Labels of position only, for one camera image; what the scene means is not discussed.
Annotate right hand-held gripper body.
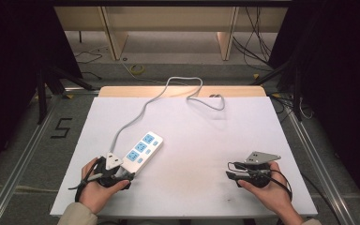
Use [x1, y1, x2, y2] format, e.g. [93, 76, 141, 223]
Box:
[240, 151, 282, 189]

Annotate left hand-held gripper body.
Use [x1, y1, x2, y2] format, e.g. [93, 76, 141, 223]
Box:
[93, 151, 135, 189]

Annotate white power strip blue sockets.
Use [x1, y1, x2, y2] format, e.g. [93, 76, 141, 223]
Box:
[118, 130, 165, 174]

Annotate person's left hand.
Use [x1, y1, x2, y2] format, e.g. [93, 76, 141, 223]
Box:
[80, 157, 131, 216]

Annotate person's right hand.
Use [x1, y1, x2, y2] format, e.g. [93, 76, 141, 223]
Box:
[237, 160, 295, 218]

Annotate white table cover sheet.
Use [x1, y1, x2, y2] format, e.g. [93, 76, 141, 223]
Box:
[49, 96, 319, 218]

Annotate black metal stand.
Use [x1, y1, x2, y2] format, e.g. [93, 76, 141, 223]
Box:
[248, 59, 305, 122]
[36, 60, 96, 126]

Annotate yellow tape roll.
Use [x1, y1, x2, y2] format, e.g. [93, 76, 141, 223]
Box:
[128, 63, 146, 76]

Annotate black curtain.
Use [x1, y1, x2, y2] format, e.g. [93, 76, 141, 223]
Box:
[0, 0, 83, 184]
[267, 0, 360, 217]

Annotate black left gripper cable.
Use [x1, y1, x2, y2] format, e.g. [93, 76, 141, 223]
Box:
[67, 157, 105, 203]

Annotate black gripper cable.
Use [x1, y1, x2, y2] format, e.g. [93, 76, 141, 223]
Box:
[269, 168, 343, 225]
[67, 157, 105, 203]

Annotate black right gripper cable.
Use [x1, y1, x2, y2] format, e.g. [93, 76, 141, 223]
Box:
[269, 168, 343, 225]

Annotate aluminium floor rail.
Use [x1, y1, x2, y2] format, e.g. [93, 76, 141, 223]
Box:
[282, 98, 359, 225]
[0, 98, 59, 225]

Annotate grey power strip cable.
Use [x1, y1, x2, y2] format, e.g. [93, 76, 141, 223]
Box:
[109, 76, 226, 155]

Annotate bundle of black floor cables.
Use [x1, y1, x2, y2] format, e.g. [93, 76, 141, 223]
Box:
[232, 6, 275, 72]

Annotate thin black floor cable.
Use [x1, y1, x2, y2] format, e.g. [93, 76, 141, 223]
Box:
[74, 49, 104, 81]

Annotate light wooden desk frame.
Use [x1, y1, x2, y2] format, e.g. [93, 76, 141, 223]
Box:
[53, 6, 289, 62]

